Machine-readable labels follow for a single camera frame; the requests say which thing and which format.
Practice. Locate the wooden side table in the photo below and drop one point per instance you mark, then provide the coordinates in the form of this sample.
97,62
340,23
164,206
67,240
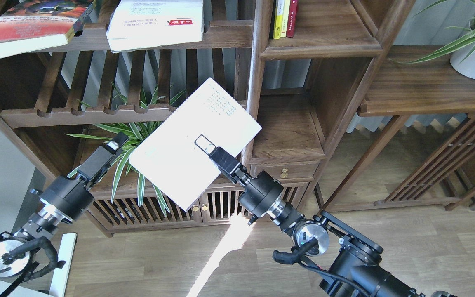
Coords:
400,91

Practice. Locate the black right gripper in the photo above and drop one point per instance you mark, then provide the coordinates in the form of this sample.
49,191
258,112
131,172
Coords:
262,194

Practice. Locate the dark red book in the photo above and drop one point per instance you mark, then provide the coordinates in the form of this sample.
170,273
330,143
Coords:
290,31

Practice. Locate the white book red label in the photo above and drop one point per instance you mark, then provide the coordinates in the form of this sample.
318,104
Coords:
139,24

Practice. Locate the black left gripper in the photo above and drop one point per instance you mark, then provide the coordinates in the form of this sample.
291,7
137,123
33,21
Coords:
66,199

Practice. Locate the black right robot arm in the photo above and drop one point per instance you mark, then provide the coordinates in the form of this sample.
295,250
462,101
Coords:
356,271

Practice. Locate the spider plant white pot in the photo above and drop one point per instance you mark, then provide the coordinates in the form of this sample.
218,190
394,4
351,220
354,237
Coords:
136,132

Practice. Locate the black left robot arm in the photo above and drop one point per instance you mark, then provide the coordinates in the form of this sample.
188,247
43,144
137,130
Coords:
28,253

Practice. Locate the cream yellow book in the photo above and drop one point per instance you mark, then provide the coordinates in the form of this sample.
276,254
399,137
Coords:
285,18

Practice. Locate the pale pink book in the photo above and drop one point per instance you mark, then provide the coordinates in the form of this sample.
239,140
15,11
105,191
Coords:
169,157

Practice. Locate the red cover book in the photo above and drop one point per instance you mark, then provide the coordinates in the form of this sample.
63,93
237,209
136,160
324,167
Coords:
40,24

